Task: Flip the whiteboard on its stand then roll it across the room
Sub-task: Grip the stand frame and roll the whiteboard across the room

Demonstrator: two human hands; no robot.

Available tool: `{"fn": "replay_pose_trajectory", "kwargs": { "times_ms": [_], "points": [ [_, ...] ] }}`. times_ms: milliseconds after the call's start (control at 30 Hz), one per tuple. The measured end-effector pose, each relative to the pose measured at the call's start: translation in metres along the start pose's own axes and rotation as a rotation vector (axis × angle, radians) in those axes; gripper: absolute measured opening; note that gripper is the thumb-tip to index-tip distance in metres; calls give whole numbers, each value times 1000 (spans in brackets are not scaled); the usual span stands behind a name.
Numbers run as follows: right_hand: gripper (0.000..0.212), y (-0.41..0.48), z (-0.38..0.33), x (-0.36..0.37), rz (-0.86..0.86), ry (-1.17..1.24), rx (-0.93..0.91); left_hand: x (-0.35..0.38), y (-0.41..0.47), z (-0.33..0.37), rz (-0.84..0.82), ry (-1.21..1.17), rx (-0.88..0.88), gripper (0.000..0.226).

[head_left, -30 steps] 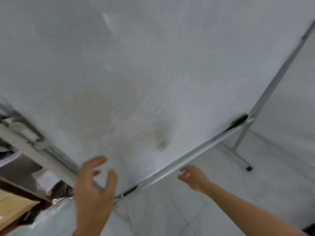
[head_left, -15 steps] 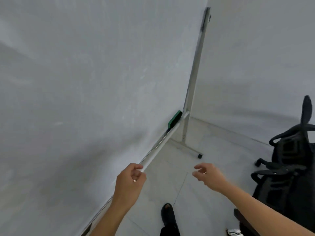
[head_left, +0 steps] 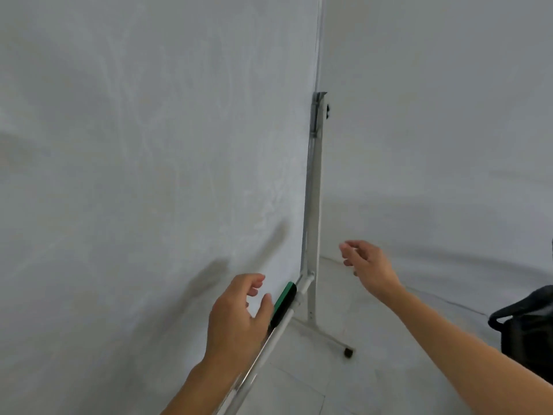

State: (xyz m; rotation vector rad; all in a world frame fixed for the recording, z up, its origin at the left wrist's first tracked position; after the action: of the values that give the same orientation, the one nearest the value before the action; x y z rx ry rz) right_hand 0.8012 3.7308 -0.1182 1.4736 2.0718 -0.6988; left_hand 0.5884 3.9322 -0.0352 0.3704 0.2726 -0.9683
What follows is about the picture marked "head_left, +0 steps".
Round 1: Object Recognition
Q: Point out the white metal whiteboard stand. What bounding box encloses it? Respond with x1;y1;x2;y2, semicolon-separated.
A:
300;91;355;359

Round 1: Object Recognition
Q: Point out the green and black board eraser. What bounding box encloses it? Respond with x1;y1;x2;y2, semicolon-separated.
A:
268;282;298;330

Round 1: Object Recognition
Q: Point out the person's right forearm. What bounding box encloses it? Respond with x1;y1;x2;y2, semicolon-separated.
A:
380;284;553;415

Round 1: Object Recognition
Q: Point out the black office chair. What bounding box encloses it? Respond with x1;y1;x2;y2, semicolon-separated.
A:
488;284;553;385

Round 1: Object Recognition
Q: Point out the person's left forearm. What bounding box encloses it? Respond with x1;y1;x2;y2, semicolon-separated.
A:
160;359;243;415

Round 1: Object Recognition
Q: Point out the large white whiteboard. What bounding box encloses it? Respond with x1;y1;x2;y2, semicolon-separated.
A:
0;0;325;415

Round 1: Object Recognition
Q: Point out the person's left hand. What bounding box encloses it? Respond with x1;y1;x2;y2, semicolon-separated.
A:
202;273;275;377

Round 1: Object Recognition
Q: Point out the white whiteboard marker tray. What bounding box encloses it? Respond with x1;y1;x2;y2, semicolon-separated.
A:
215;274;315;415

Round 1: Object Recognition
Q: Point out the person's right hand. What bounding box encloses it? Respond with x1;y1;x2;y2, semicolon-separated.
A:
339;240;405;305

